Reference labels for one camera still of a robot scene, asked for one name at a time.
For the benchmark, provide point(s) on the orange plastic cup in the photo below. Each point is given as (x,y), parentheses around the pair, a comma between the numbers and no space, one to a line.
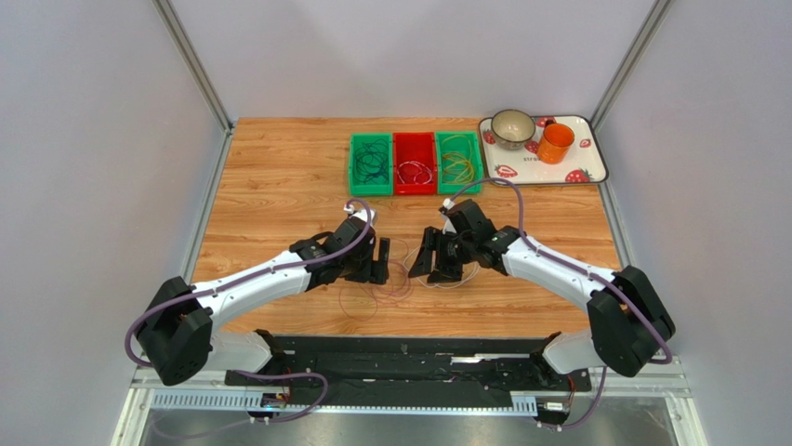
(555,142)

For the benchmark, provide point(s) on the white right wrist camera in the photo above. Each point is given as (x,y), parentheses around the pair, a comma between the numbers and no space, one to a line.
(448,226)

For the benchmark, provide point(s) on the aluminium corner post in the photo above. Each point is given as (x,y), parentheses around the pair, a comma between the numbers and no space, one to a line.
(641,41)
(179,35)

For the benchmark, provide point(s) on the beige ceramic bowl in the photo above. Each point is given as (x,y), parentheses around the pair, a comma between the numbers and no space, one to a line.
(512,129)

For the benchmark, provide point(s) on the right aluminium corner post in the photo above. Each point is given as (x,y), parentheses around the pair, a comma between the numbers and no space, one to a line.
(641,41)

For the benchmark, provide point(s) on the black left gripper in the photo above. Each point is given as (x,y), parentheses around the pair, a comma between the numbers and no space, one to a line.
(371,268)

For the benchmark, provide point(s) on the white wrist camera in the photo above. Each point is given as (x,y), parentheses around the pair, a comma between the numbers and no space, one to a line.
(365,215)
(448,226)

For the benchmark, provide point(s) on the left green plastic bin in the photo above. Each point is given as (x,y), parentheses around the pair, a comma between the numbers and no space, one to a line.
(370,166)

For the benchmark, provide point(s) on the left aluminium corner post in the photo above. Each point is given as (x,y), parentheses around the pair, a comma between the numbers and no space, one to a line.
(179,35)

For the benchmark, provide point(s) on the aluminium frame rail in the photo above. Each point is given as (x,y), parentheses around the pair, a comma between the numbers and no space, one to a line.
(653,408)

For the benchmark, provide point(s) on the right green plastic bin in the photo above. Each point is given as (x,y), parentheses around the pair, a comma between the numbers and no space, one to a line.
(459,160)

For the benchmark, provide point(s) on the strawberry pattern tray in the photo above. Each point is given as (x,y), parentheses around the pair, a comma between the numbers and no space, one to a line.
(583,163)

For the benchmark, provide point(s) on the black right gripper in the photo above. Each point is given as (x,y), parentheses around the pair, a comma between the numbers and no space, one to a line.
(443,253)

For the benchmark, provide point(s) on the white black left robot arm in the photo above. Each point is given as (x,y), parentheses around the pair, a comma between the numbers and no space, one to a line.
(179,331)

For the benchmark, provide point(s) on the green plastic bin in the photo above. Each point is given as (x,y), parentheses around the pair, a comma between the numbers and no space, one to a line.
(459,160)
(370,166)

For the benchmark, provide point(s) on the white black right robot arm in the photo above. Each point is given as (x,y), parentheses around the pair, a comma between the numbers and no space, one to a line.
(627,322)

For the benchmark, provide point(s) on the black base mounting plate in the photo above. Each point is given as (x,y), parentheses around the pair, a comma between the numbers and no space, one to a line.
(413,372)

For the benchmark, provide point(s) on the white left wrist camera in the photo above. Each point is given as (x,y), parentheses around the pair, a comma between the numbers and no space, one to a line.
(365,215)

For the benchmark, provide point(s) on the red plastic bin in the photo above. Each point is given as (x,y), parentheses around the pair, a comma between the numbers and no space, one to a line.
(414,163)

